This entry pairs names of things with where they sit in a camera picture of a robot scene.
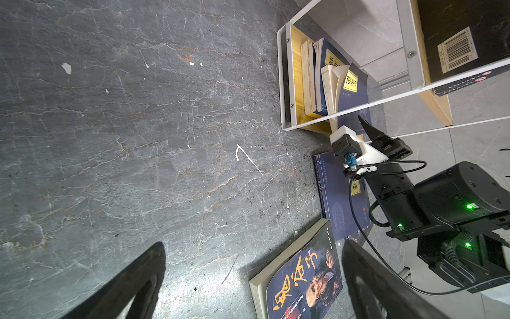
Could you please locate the white wooden two-tier shelf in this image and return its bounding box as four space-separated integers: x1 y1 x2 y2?
277 1 509 135

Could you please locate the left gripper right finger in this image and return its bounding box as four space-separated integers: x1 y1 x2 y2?
342 240 447 319

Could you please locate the navy book Yi Jing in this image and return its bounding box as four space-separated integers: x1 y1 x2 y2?
309 41 319 117

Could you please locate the yellow book on shelf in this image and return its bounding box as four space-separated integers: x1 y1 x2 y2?
301 39 321 118

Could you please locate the blue book Han Feizi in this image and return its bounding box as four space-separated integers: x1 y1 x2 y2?
315 38 349 116

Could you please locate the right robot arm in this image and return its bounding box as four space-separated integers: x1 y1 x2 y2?
361 120 509 293

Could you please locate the navy book yellow label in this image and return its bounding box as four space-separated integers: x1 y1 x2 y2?
328 63 371 135

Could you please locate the purple Guiguzi book front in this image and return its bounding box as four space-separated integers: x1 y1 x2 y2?
249 219 343 318

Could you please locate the black book on shelf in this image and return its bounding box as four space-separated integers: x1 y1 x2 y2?
413 1 509 96

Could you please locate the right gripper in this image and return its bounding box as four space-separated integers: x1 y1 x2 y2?
357 115 414 199

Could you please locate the navy book Mengxi label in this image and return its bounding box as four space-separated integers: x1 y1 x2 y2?
313 152 372 245

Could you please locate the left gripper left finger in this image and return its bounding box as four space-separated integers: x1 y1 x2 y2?
63 241 166 318

